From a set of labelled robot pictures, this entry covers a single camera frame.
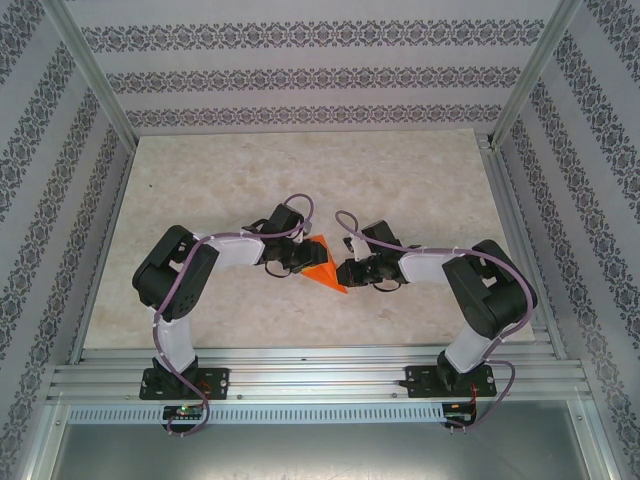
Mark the small circuit board green light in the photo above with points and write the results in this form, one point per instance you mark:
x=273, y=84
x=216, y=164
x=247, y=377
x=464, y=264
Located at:
x=182, y=411

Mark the aluminium side rail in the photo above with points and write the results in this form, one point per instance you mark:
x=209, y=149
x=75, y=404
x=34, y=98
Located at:
x=545, y=335
x=102, y=250

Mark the wide aluminium base rail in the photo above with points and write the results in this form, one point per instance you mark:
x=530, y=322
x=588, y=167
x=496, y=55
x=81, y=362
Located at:
x=320, y=375

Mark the black base plate right arm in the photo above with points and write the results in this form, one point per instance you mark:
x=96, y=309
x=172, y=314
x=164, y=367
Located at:
x=417, y=382

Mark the black base plate left arm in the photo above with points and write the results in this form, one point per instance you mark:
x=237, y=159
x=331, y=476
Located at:
x=215, y=382

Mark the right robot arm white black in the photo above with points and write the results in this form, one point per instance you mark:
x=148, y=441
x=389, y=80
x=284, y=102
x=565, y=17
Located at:
x=430, y=265

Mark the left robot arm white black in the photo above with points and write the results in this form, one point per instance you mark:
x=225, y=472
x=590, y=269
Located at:
x=235, y=252

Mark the grey metal sheet panel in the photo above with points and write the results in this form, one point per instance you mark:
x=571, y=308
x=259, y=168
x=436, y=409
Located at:
x=320, y=455

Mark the aluminium frame post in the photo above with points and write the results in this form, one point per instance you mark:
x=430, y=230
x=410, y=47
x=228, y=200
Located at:
x=537, y=75
x=90, y=75

